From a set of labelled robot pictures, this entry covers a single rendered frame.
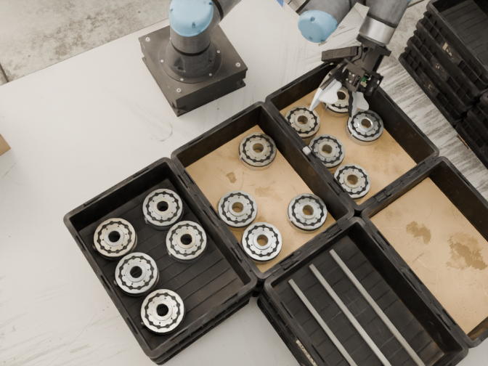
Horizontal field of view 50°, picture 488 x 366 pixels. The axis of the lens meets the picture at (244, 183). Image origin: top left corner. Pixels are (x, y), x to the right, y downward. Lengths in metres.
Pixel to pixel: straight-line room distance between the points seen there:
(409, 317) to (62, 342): 0.88
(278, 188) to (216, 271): 0.28
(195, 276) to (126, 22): 1.75
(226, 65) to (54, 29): 1.38
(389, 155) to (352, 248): 0.31
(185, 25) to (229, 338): 0.84
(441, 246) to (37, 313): 1.07
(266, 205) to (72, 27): 1.72
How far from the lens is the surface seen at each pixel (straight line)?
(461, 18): 2.43
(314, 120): 1.51
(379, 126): 1.55
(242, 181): 1.43
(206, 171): 1.44
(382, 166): 1.53
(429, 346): 1.42
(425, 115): 1.82
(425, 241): 1.48
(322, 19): 1.16
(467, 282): 1.50
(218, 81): 1.63
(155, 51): 1.68
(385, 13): 1.24
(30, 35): 2.87
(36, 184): 1.64
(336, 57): 1.32
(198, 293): 1.34
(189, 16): 1.47
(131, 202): 1.42
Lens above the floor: 2.13
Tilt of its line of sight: 66 degrees down
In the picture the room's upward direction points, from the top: 9 degrees clockwise
